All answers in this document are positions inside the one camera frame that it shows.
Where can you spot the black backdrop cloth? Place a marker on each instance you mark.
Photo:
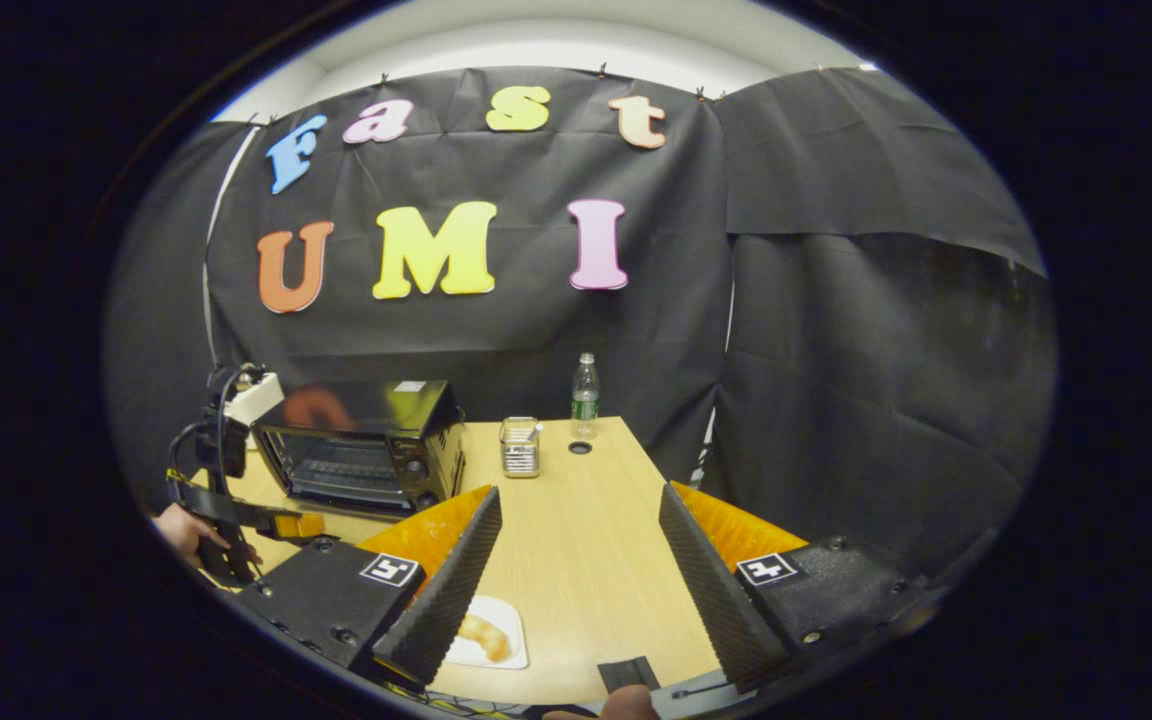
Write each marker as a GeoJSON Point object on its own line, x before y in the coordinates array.
{"type": "Point", "coordinates": [836, 350]}

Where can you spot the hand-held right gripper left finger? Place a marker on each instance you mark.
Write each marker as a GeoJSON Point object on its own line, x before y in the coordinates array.
{"type": "Point", "coordinates": [451, 600]}

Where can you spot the black electric oven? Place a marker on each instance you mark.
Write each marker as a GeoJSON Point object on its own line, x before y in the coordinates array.
{"type": "Point", "coordinates": [416, 440]}

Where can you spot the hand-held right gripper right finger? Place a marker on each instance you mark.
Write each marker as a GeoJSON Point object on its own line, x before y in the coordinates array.
{"type": "Point", "coordinates": [711, 600]}

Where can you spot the black table clamp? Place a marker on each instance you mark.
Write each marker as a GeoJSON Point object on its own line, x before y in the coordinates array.
{"type": "Point", "coordinates": [628, 673]}

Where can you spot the white plate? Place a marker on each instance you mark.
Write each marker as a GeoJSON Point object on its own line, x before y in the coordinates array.
{"type": "Point", "coordinates": [493, 604]}

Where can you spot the white toaster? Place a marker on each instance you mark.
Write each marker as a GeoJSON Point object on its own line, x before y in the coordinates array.
{"type": "Point", "coordinates": [256, 400]}

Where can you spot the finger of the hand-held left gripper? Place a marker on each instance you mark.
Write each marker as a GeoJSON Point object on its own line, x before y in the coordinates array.
{"type": "Point", "coordinates": [236, 510]}

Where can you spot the golden fried bread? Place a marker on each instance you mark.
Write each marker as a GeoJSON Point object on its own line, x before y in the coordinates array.
{"type": "Point", "coordinates": [486, 638]}

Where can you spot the green label water bottle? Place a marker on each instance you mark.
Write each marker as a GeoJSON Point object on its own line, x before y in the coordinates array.
{"type": "Point", "coordinates": [585, 400]}

